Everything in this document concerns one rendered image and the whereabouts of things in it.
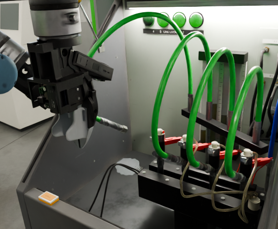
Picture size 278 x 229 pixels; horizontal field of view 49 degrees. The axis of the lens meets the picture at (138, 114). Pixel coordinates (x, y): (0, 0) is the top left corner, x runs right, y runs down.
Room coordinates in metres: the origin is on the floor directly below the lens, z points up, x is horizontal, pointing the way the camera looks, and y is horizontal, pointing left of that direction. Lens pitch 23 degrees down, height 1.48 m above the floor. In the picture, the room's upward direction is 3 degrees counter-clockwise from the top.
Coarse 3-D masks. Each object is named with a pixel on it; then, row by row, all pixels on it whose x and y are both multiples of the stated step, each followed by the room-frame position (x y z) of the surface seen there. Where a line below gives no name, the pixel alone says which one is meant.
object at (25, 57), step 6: (24, 54) 0.70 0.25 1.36; (18, 60) 0.68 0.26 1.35; (24, 60) 0.69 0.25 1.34; (18, 66) 0.68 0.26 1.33; (24, 66) 0.70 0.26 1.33; (18, 72) 0.69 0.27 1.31; (30, 72) 0.70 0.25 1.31; (18, 78) 0.69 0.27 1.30; (24, 78) 0.69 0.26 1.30; (18, 84) 0.70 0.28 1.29; (24, 84) 0.69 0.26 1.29; (24, 90) 0.70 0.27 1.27; (36, 90) 0.67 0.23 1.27; (36, 96) 0.68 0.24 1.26
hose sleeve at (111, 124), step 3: (102, 120) 0.75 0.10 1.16; (105, 120) 0.75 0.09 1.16; (108, 120) 0.76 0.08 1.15; (99, 123) 0.75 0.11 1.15; (102, 123) 0.75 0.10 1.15; (105, 123) 0.75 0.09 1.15; (108, 123) 0.76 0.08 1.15; (111, 123) 0.76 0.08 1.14; (114, 123) 0.77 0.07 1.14; (108, 126) 0.76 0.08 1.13; (111, 126) 0.76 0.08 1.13; (114, 126) 0.76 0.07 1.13; (117, 126) 0.77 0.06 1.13; (120, 126) 0.78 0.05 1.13; (117, 129) 0.77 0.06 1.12; (120, 129) 0.77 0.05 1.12
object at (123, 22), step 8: (128, 16) 0.81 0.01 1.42; (136, 16) 0.82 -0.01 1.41; (144, 16) 0.83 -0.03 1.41; (152, 16) 0.85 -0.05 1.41; (160, 16) 0.86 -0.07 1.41; (120, 24) 0.79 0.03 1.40; (176, 24) 0.89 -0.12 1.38; (112, 32) 0.78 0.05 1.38; (176, 32) 0.90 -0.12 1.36; (104, 40) 0.76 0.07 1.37; (96, 48) 0.75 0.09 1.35; (184, 48) 0.91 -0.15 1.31; (192, 88) 0.92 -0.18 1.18; (192, 96) 0.92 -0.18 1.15; (96, 120) 0.74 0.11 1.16
